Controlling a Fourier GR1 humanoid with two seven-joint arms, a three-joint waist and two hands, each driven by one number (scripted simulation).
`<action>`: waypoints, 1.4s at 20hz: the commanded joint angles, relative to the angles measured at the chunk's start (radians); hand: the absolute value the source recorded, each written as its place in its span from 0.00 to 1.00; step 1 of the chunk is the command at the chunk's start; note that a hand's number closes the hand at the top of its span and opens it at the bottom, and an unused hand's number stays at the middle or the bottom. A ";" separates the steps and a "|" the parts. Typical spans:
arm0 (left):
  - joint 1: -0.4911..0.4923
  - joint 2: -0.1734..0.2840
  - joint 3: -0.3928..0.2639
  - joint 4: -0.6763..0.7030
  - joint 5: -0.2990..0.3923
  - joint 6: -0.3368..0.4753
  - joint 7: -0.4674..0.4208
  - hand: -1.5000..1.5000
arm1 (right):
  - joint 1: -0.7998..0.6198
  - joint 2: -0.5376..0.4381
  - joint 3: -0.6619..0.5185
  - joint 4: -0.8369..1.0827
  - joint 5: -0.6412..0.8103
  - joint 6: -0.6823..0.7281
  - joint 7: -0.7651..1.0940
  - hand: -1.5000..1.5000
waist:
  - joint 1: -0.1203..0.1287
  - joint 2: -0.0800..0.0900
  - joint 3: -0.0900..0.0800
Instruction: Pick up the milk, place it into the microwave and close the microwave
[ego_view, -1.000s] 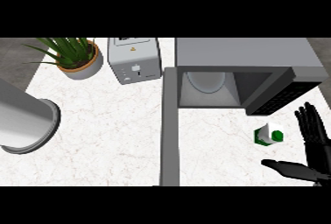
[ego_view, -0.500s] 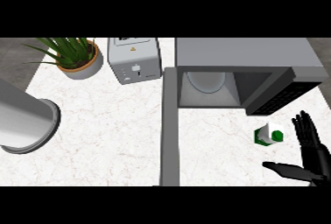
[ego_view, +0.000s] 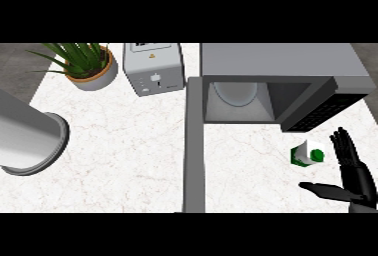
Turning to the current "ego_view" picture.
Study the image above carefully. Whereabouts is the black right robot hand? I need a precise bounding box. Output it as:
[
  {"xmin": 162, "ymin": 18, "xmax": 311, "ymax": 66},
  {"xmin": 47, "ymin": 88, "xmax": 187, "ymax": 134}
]
[{"xmin": 296, "ymin": 126, "xmax": 378, "ymax": 207}]

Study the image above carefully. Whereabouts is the white green milk carton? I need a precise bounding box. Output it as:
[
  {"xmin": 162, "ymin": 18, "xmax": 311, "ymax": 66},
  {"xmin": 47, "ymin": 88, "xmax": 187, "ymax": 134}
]
[{"xmin": 289, "ymin": 139, "xmax": 326, "ymax": 168}]

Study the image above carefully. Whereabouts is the grey microwave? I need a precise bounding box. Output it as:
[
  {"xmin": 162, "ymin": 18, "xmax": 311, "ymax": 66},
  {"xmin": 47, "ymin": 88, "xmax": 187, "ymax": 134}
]
[{"xmin": 199, "ymin": 43, "xmax": 378, "ymax": 133}]

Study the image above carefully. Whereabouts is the grey microwave door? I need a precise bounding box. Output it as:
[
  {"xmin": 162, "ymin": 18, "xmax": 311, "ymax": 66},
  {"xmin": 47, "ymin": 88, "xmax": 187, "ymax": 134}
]
[{"xmin": 181, "ymin": 76, "xmax": 206, "ymax": 214}]

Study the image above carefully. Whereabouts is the silver toaster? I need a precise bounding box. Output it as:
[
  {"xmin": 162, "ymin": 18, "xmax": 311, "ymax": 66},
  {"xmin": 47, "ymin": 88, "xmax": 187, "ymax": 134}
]
[{"xmin": 120, "ymin": 43, "xmax": 187, "ymax": 98}]

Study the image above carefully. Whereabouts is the potted green plant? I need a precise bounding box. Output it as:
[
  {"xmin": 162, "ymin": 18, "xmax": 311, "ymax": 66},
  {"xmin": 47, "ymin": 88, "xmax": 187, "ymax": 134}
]
[{"xmin": 24, "ymin": 43, "xmax": 119, "ymax": 92}]

